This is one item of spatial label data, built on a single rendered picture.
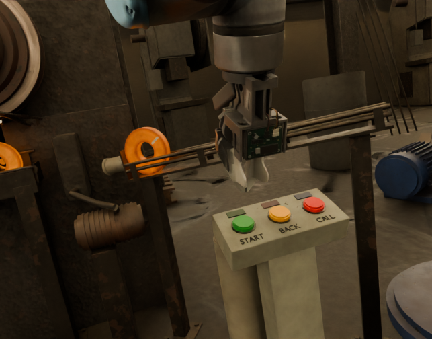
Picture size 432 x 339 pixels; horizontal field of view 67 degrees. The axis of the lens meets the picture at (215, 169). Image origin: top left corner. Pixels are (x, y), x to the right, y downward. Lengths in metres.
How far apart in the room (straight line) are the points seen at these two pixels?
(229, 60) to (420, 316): 0.52
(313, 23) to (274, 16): 8.55
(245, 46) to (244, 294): 0.57
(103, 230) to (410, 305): 0.86
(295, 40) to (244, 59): 8.24
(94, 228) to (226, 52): 0.84
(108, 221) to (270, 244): 0.67
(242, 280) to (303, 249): 0.20
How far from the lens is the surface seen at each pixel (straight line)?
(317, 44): 8.94
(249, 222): 0.61
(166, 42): 5.46
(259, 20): 0.41
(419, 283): 0.78
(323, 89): 3.25
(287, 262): 0.65
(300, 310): 0.71
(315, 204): 0.67
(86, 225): 1.16
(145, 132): 1.09
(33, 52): 1.29
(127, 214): 1.14
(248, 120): 0.44
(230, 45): 0.42
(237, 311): 0.85
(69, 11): 1.46
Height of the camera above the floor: 0.83
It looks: 12 degrees down
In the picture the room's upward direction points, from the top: 9 degrees counter-clockwise
